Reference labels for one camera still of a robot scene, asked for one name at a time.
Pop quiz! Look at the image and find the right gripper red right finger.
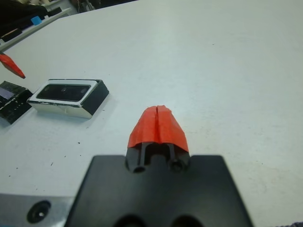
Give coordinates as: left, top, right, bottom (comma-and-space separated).
157, 105, 190, 173

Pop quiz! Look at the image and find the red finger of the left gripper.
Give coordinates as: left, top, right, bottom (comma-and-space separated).
0, 52, 26, 79

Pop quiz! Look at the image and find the black glossy box lid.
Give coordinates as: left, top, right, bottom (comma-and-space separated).
0, 80, 33, 125

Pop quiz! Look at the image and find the black slim camera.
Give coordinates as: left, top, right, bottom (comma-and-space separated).
36, 84, 92, 101

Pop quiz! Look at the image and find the black flat block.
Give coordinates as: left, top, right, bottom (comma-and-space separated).
45, 7, 63, 17
0, 28, 21, 43

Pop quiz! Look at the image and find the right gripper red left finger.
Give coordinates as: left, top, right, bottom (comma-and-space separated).
125, 106, 158, 174

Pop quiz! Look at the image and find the black bag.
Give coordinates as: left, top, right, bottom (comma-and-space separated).
0, 0, 49, 36

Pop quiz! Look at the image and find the camera box with white inlay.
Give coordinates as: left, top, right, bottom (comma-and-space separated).
27, 79, 110, 120

